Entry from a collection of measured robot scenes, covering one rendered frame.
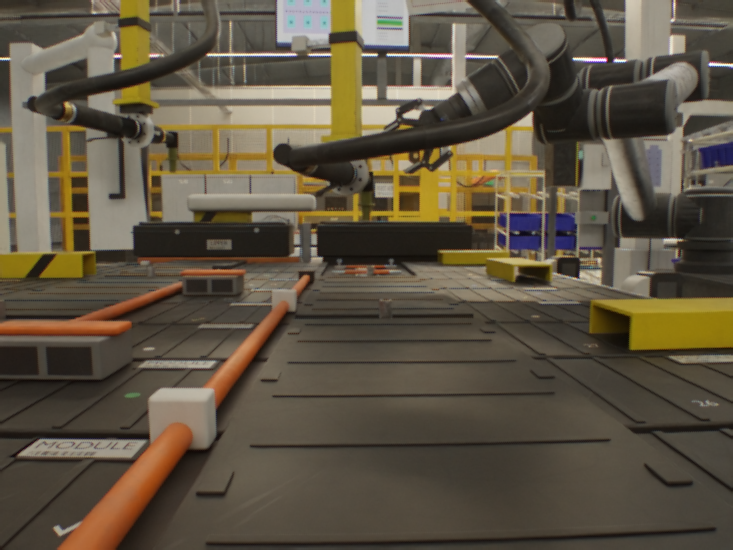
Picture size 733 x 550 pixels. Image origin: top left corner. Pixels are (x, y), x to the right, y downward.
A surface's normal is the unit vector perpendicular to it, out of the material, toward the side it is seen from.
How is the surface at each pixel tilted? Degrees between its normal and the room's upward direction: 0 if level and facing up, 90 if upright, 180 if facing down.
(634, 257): 90
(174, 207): 90
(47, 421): 0
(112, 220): 90
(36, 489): 0
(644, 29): 90
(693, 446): 0
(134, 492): 45
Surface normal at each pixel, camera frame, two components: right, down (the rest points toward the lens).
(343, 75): -0.24, 0.09
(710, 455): 0.00, -1.00
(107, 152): 0.45, 0.08
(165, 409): 0.03, 0.10
